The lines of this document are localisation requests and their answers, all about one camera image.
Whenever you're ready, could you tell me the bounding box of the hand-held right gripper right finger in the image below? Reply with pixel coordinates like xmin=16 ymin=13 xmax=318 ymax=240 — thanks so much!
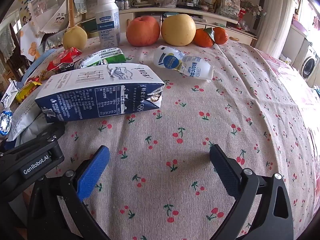
xmin=209 ymin=144 xmax=294 ymax=240

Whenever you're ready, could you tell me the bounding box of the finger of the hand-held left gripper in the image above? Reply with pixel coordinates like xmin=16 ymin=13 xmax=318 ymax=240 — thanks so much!
xmin=15 ymin=124 xmax=66 ymax=153

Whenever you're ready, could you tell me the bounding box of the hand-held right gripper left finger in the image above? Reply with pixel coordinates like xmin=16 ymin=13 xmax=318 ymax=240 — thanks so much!
xmin=27 ymin=145 xmax=112 ymax=240

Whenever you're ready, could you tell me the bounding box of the white printed plastic bag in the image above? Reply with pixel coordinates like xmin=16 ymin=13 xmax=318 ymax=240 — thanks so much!
xmin=7 ymin=97 xmax=50 ymax=143

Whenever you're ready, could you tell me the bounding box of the yellow snack packet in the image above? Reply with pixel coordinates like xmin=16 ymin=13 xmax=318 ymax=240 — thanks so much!
xmin=15 ymin=76 xmax=43 ymax=103

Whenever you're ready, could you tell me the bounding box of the blue and white milk carton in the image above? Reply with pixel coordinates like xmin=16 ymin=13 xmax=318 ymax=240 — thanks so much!
xmin=34 ymin=64 xmax=165 ymax=123

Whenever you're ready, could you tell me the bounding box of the red noodle packet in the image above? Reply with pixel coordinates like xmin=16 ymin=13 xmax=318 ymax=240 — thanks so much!
xmin=47 ymin=47 xmax=83 ymax=74

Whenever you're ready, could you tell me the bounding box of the green and white packet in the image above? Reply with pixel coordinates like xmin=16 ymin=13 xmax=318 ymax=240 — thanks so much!
xmin=75 ymin=47 xmax=127 ymax=69

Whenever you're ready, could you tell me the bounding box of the small pink packet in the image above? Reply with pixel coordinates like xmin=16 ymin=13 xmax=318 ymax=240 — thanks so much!
xmin=153 ymin=45 xmax=215 ymax=81

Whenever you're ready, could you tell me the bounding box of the small water bottle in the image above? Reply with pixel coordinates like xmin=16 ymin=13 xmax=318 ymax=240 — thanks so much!
xmin=0 ymin=106 xmax=13 ymax=137

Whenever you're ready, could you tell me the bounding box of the cherry-print tablecloth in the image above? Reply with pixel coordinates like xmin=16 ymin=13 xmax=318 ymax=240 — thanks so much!
xmin=15 ymin=36 xmax=320 ymax=240

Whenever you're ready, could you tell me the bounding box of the blue seat cushion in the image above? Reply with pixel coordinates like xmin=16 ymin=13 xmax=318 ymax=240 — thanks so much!
xmin=21 ymin=49 xmax=57 ymax=83

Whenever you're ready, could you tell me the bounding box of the dining table with orange-print cloth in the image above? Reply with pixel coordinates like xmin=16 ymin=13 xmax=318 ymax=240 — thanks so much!
xmin=20 ymin=20 xmax=65 ymax=62

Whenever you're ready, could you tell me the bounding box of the small yellow pear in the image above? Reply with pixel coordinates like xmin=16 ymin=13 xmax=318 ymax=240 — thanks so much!
xmin=62 ymin=26 xmax=88 ymax=50

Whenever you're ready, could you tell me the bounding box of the clear mesh food cover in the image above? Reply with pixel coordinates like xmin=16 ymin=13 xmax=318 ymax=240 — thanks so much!
xmin=20 ymin=0 xmax=68 ymax=34

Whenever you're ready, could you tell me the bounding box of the white bottle with blue label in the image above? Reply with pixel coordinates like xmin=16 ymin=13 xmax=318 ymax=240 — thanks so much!
xmin=95 ymin=0 xmax=121 ymax=47

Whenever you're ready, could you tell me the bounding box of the tangerine with leaf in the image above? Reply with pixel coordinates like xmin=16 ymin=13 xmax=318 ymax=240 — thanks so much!
xmin=194 ymin=27 xmax=215 ymax=47

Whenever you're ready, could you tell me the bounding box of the light wooden chair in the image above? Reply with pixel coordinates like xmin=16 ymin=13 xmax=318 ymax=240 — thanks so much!
xmin=68 ymin=0 xmax=88 ymax=29

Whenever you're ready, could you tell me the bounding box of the orange tangerine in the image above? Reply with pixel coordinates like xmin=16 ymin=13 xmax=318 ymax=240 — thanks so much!
xmin=212 ymin=27 xmax=229 ymax=45

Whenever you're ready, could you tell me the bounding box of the white washing machine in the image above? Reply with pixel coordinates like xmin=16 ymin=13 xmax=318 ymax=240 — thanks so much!
xmin=299 ymin=39 xmax=320 ymax=80

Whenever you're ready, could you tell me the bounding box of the red apple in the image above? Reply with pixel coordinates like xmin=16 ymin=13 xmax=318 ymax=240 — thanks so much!
xmin=126 ymin=16 xmax=161 ymax=47

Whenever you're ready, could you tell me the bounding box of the large yellow pear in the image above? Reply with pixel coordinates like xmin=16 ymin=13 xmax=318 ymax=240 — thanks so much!
xmin=161 ymin=14 xmax=196 ymax=46

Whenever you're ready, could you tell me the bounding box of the white curtain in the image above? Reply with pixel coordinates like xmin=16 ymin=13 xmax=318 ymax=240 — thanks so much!
xmin=255 ymin=0 xmax=300 ymax=53

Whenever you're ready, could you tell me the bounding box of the patterned plastic bag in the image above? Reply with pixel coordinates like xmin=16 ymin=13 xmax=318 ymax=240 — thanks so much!
xmin=216 ymin=0 xmax=242 ymax=19

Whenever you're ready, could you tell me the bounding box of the cream television cabinet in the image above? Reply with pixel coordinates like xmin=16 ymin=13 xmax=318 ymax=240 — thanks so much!
xmin=117 ymin=5 xmax=258 ymax=47

